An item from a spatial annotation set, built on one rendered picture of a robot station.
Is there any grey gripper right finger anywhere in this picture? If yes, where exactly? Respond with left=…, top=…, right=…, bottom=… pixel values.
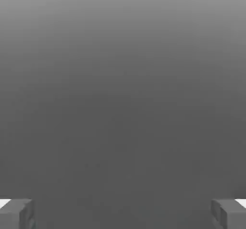
left=210, top=198, right=246, bottom=229

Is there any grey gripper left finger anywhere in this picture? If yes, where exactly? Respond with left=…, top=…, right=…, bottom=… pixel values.
left=0, top=198, right=37, bottom=229

